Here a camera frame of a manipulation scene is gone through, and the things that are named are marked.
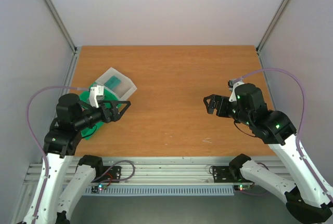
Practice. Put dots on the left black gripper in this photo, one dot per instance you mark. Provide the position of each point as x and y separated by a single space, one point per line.
115 116

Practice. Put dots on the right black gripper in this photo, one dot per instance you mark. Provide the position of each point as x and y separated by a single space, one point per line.
221 105

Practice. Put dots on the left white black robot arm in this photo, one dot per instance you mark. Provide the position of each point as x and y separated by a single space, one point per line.
52 202

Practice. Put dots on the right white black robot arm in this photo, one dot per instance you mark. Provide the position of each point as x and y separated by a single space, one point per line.
307 195

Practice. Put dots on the teal card in bin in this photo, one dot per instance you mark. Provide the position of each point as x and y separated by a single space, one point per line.
113 82

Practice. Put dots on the white translucent plastic bin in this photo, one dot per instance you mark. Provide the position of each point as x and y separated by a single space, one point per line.
123 91

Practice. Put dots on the green plastic compartment tray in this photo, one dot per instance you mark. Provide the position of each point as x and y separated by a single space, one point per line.
93 115

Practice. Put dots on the left controller board with leds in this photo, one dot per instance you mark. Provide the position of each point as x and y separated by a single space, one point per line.
98 189

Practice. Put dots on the controller board with leds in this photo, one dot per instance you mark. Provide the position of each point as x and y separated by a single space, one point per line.
242 187
98 189

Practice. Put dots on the right controller board with leds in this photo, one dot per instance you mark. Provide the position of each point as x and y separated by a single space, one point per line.
242 187

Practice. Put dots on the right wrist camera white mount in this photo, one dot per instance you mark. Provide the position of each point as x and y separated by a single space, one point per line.
232 85

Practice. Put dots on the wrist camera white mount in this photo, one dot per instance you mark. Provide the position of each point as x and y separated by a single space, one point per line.
96 92
232 85

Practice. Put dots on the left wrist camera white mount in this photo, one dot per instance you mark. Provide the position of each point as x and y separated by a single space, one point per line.
96 92

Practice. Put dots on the aluminium frame rail front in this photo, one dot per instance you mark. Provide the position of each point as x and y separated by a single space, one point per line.
177 170

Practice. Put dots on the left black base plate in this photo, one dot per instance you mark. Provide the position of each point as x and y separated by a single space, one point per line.
113 174

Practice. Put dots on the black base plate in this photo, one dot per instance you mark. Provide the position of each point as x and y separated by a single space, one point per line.
222 174
113 174

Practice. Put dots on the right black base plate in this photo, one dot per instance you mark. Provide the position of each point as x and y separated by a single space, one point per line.
222 174

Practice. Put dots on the grey slotted cable duct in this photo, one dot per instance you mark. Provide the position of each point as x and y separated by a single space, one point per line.
123 191

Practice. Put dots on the right aluminium corner post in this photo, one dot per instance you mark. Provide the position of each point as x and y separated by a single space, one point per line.
273 23

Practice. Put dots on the aluminium corner post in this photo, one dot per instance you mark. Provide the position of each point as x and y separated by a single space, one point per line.
51 7
273 23

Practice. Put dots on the left aluminium corner post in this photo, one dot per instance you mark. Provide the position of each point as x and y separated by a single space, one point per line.
51 7

